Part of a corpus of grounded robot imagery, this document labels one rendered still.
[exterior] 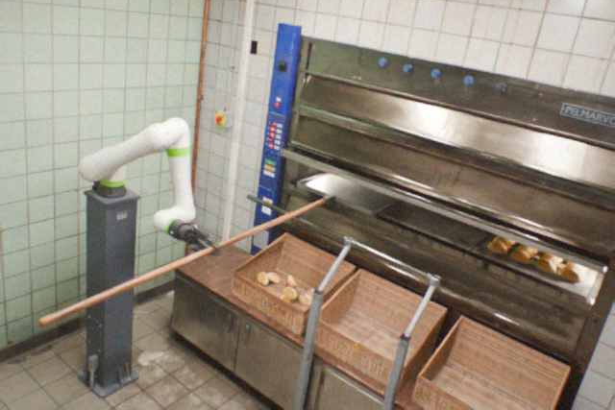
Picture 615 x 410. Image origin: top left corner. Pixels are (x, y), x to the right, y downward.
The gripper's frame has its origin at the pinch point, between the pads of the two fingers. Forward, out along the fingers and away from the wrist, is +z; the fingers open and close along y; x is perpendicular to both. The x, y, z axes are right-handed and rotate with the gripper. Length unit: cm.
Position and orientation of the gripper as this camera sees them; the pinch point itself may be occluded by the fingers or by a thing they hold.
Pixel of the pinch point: (212, 248)
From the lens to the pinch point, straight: 235.1
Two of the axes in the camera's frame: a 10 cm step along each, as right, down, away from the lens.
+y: -1.5, 9.4, 3.2
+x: -5.9, 1.8, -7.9
